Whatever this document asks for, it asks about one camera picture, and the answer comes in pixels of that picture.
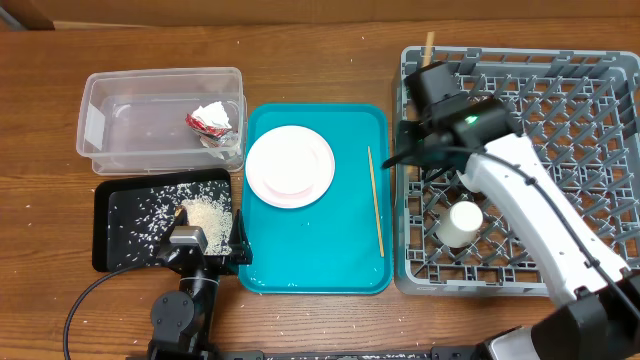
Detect black food waste tray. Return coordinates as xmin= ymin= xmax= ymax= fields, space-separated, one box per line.
xmin=92 ymin=169 xmax=231 ymax=272

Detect grey dishwasher rack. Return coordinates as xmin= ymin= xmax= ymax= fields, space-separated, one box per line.
xmin=393 ymin=46 xmax=639 ymax=296

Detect pink plate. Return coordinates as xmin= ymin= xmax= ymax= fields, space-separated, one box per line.
xmin=245 ymin=125 xmax=336 ymax=209

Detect clear plastic bin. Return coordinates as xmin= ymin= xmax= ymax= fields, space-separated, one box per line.
xmin=76 ymin=67 xmax=247 ymax=175

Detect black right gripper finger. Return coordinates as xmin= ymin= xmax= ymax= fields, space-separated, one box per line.
xmin=423 ymin=167 xmax=451 ymax=183
xmin=381 ymin=149 xmax=424 ymax=169

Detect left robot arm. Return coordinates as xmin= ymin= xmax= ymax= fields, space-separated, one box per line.
xmin=146 ymin=208 xmax=253 ymax=360

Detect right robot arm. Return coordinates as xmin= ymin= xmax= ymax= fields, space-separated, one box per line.
xmin=383 ymin=61 xmax=639 ymax=359

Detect black bar at table edge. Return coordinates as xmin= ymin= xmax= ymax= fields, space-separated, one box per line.
xmin=208 ymin=345 xmax=487 ymax=360

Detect white paper cup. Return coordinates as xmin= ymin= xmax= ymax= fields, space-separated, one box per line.
xmin=436 ymin=201 xmax=483 ymax=248

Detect rice food scraps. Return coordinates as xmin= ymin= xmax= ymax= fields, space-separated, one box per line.
xmin=106 ymin=180 xmax=233 ymax=268

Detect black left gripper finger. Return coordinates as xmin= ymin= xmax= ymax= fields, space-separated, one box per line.
xmin=159 ymin=207 xmax=188 ymax=248
xmin=228 ymin=210 xmax=253 ymax=265

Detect white napkin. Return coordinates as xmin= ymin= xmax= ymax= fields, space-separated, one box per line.
xmin=192 ymin=101 xmax=232 ymax=129

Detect red snack wrapper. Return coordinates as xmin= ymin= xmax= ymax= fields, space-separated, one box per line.
xmin=185 ymin=114 xmax=239 ymax=157

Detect wooden chopstick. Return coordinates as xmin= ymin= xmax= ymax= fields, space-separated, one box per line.
xmin=405 ymin=31 xmax=436 ymax=176
xmin=367 ymin=146 xmax=385 ymax=258

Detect teal plastic tray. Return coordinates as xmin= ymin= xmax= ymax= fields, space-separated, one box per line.
xmin=238 ymin=103 xmax=393 ymax=295

